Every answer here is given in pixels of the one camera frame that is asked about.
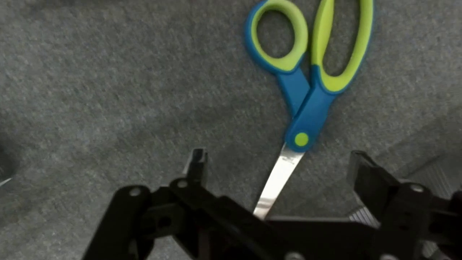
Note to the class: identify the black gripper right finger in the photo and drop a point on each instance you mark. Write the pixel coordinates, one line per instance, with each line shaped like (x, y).
(409, 213)

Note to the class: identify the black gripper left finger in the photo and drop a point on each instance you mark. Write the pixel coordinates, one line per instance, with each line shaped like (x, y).
(206, 227)

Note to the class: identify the blue green scissors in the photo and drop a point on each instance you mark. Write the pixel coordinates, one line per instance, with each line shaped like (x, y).
(308, 87)

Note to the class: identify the grey table cloth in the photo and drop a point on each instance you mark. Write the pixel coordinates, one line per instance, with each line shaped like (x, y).
(100, 94)

